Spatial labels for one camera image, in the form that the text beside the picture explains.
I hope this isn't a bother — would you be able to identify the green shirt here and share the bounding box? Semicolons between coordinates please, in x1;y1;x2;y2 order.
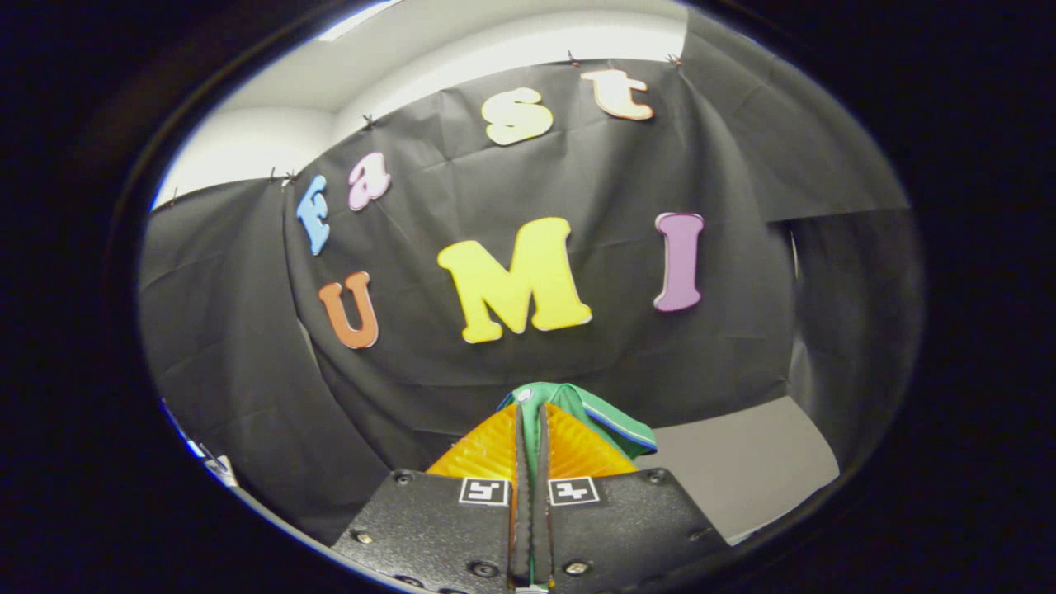
497;381;659;488

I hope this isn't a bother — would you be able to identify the black backdrop cloth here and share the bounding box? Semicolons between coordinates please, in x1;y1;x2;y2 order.
139;12;925;547

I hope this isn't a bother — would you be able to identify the beige cabinet with dark top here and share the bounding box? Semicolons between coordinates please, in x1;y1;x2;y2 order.
634;395;842;545

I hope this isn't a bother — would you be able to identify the blue and white object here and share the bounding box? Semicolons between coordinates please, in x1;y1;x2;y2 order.
159;398;242;489

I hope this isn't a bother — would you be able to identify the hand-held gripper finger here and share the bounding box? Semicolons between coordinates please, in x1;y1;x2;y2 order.
533;403;732;587
330;403;534;592

